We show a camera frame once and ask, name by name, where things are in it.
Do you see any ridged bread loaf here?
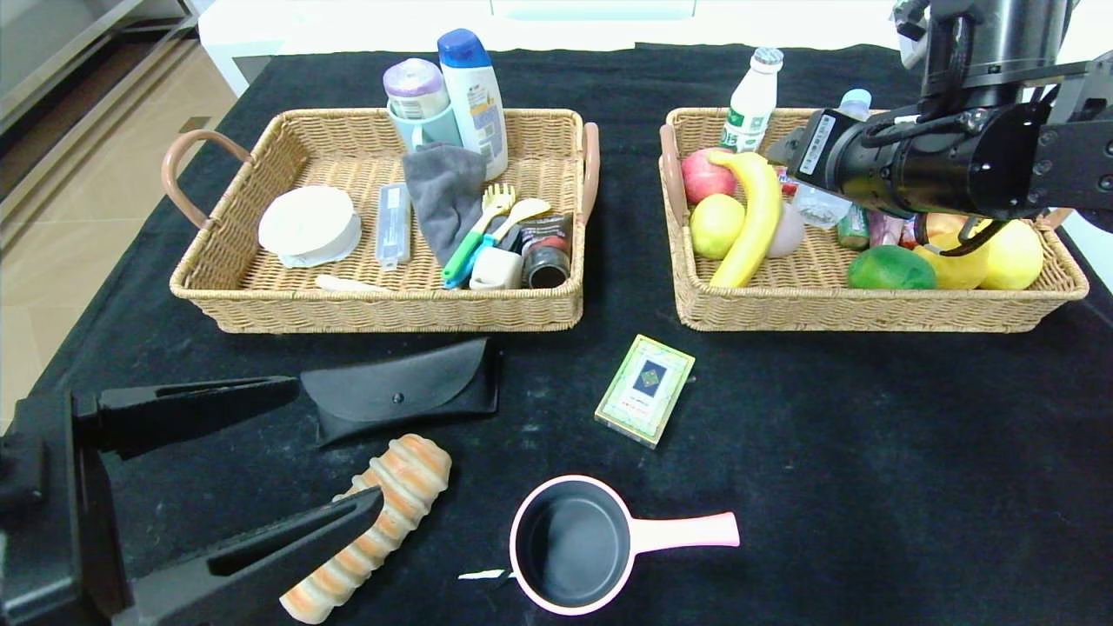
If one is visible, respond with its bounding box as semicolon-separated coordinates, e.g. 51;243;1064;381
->
278;434;454;624

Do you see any white cabinet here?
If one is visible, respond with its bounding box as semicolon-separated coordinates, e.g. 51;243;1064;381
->
887;0;1113;288

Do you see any black glasses case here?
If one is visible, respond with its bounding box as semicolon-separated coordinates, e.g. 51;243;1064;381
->
300;337;503;449

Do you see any wicker basket with household items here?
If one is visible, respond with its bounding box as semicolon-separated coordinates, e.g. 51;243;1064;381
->
163;108;603;335

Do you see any black table cloth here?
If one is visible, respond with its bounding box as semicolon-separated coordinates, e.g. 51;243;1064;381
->
0;43;1113;626

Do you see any mint green mug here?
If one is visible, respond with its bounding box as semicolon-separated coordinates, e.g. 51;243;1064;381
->
387;103;464;155

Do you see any clear plastic case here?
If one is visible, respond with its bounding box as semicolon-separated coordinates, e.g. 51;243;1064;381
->
377;183;414;270

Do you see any white shampoo bottle blue cap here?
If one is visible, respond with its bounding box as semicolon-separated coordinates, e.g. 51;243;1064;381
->
437;30;510;182

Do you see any green gum pack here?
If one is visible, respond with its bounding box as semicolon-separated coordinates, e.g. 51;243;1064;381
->
837;206;870;251

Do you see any clear water bottle blue cap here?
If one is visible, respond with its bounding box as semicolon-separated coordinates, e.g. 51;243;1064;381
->
793;89;873;230

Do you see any grey metal shelf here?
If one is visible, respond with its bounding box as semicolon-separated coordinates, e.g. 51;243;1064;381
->
0;0;203;131

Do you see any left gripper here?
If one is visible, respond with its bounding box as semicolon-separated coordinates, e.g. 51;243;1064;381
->
0;375;384;626

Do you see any pink saucepan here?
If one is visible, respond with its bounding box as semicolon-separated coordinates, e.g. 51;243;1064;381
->
510;475;741;617

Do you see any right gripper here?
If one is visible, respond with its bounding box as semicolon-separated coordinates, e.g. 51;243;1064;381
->
765;108;909;217

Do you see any purple lid jar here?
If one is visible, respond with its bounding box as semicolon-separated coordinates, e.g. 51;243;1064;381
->
383;58;450;121

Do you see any pale pink round fruit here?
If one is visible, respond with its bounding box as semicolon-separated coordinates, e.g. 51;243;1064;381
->
765;204;807;259

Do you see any small cream cup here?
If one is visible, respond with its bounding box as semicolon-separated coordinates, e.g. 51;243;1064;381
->
470;246;525;291

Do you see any wicker basket with food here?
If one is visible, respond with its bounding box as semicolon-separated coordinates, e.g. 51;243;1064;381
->
659;107;1090;333

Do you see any green lime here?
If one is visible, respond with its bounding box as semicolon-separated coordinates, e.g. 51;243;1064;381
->
848;245;937;290

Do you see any yellow banana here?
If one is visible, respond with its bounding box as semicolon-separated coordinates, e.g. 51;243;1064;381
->
706;150;783;290

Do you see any yellow mango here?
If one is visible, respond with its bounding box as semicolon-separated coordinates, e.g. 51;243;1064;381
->
913;222;992;290

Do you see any white low bench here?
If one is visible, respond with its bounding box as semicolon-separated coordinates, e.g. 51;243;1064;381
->
198;0;901;98

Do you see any playing card box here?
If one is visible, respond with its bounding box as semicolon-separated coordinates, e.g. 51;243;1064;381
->
595;335;696;450

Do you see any grey cloth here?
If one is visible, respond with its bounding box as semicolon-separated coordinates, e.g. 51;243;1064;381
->
402;143;489;267

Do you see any small yellow lemon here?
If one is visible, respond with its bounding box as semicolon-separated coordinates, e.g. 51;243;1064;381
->
690;193;747;260

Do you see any white yogurt drink bottle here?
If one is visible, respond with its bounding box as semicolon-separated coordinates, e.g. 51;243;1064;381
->
720;48;783;154

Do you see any white round container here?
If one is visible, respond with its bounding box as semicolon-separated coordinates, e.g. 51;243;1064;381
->
258;185;363;269

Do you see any large yellow lemon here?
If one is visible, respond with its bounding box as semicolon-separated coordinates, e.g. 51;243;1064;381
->
978;219;1044;290

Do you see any dark cup in basket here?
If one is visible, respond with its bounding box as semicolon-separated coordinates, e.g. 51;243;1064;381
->
520;213;576;290

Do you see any red apple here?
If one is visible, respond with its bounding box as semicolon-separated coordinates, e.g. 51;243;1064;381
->
681;148;738;205

